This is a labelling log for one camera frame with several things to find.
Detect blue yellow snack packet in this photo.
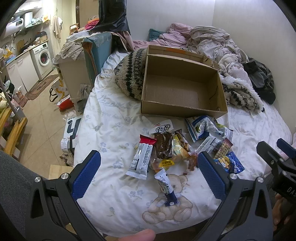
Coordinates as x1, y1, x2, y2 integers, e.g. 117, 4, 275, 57
214, 151, 245, 174

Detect cracker biscuit packet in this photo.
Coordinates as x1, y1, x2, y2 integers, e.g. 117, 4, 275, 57
214, 138, 233, 159

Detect yellow bread snack packet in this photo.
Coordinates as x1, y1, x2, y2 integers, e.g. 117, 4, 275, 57
149, 129, 197, 175

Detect small white blue candy stick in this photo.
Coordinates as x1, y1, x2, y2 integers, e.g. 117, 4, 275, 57
154, 168, 179, 207

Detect large blue white snack bag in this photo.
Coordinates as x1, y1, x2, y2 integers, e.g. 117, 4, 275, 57
185, 115, 233, 143

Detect red white snack bar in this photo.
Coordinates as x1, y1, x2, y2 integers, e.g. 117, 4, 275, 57
126, 135, 157, 180

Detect dark chocolate cake packet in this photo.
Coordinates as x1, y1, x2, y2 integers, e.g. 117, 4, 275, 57
154, 132, 173, 159

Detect grey white snack packet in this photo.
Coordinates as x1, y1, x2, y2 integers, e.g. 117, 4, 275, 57
195, 134, 223, 154

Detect operator right hand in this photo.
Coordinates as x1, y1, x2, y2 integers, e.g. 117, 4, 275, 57
272, 194, 291, 231

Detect operator left hand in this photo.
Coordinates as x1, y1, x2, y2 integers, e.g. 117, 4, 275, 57
117, 229, 156, 241

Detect white black box on floor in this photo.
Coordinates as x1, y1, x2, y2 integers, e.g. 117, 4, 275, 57
61, 116, 82, 155

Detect white floral bear bedsheet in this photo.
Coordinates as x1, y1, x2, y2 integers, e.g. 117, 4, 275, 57
74, 51, 293, 237

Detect dark jacket on bed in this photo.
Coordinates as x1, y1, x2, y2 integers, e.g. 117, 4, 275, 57
243, 57, 276, 104

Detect red box on floor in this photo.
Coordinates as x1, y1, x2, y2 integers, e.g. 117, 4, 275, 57
57, 95, 74, 111

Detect yellow wooden rack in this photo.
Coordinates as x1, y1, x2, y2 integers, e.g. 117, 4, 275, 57
1, 107, 28, 160

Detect yellow white shopping bag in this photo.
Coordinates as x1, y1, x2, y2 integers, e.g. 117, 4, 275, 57
49, 78, 69, 102

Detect brown floor mat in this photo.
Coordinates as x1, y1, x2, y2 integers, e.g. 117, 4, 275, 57
25, 74, 59, 100

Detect open brown cardboard box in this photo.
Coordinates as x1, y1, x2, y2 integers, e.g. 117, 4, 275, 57
141, 45, 228, 118

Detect beige crumpled quilt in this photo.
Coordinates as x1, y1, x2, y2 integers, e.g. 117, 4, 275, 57
187, 26, 249, 71

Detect black beige fuzzy blanket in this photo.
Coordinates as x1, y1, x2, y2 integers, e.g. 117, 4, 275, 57
114, 48, 264, 113

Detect white kitchen cabinet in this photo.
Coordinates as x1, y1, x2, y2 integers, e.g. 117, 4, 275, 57
6, 51, 39, 95

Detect white washing machine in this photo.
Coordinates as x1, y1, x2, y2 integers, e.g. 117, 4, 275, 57
30, 41, 53, 81

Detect teal cushioned chair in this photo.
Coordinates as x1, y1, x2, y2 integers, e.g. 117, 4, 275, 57
82, 32, 112, 85

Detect pink crumpled clothes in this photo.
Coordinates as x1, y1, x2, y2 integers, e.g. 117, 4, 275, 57
133, 23, 193, 49

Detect teal pillow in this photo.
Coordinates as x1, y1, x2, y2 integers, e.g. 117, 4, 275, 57
149, 29, 164, 41

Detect black plastic bag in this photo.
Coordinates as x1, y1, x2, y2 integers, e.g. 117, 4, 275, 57
90, 0, 130, 33

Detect white kitchen appliance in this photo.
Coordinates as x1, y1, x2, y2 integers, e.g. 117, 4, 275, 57
5, 18, 23, 35

